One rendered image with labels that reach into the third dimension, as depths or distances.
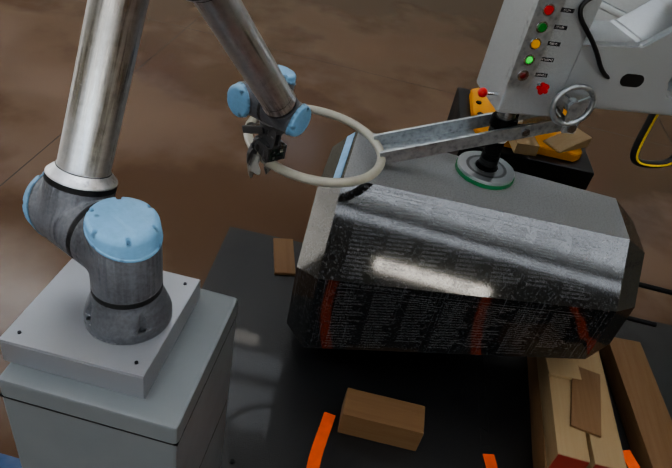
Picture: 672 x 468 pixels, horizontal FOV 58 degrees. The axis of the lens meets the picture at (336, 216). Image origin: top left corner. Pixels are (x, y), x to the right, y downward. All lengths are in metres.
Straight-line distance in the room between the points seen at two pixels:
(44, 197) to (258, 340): 1.40
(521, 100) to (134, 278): 1.32
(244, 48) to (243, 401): 1.46
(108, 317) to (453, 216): 1.19
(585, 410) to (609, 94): 1.15
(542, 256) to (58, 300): 1.48
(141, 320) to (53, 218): 0.28
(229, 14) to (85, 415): 0.89
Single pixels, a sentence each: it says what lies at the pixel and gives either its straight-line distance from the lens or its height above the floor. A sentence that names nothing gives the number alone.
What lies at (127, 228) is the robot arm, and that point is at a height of 1.19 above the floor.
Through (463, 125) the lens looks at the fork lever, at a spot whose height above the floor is 1.03.
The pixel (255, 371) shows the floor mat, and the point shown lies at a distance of 2.49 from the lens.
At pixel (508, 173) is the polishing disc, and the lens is 2.29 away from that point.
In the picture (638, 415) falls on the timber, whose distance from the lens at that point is 2.83.
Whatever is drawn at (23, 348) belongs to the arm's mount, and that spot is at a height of 0.91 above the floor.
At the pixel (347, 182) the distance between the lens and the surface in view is 1.88.
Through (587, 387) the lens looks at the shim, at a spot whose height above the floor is 0.24.
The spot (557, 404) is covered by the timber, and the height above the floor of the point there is 0.23.
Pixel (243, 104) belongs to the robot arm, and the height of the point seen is 1.22.
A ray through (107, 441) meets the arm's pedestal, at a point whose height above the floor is 0.73.
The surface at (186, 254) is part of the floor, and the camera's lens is 2.96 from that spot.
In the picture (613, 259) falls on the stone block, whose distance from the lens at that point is 2.25.
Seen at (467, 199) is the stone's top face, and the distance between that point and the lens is 2.12.
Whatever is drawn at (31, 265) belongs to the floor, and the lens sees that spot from 2.98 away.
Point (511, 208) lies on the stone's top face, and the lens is 2.16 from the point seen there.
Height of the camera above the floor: 2.00
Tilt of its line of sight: 37 degrees down
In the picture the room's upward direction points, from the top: 12 degrees clockwise
